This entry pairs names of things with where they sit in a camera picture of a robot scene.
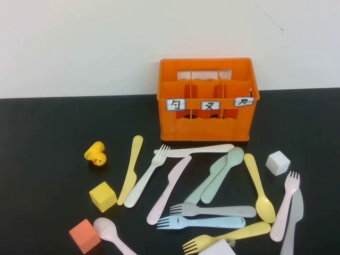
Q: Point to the pale green plastic spoon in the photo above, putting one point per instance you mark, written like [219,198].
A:
[235,156]

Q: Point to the pink plastic spoon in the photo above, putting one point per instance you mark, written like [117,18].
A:
[105,228]

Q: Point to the pink plastic knife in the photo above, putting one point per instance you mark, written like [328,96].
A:
[170,186]

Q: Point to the cream white plastic knife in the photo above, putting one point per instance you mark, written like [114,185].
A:
[202,150]

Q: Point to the white power adapter block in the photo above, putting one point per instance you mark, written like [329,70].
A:
[216,248]

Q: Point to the light blue plastic fork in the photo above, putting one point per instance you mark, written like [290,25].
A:
[207,222]

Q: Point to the yellow foam cube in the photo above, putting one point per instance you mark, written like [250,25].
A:
[103,197]

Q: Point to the grey plastic fork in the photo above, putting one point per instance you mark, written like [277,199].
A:
[217,211]

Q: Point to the yellow plastic knife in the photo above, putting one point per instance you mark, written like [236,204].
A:
[130,170]

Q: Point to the yellow plastic spoon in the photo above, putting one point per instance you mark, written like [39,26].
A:
[265,208]

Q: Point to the paper label with spoon character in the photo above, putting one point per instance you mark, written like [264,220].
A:
[176,104]

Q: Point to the paper label with fork character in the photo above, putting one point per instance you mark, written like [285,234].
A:
[210,105]

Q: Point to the white foam cube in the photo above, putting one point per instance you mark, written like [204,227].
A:
[278,163]

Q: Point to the paper label with knife character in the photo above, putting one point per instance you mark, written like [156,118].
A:
[244,101]

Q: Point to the yellow rubber duck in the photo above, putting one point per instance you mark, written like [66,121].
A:
[96,154]

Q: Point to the salmon orange foam cube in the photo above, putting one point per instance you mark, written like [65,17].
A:
[84,236]

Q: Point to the orange plastic cutlery holder crate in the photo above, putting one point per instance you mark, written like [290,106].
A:
[210,130]

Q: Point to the pale green plastic knife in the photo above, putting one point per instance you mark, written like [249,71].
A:
[216,166]

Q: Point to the yellow plastic fork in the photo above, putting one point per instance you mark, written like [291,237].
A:
[247,230]

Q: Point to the white plastic fork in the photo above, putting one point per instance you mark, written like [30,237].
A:
[144,180]

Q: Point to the grey plastic knife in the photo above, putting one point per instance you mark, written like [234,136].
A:
[295,220]

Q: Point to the pink plastic fork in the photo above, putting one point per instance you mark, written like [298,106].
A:
[284,207]

